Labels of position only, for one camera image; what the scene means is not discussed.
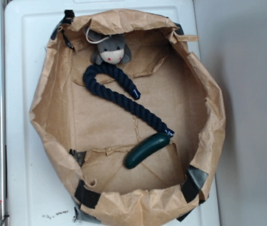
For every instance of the dark green plastic pickle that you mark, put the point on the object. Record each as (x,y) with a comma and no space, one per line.
(146,148)

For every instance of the brown paper bag tray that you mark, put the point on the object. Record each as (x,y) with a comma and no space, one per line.
(86,137)

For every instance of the grey plush donkey toy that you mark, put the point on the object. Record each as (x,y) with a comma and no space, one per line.
(111,49)

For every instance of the white plastic bin lid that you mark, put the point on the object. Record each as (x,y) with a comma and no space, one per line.
(36,197)

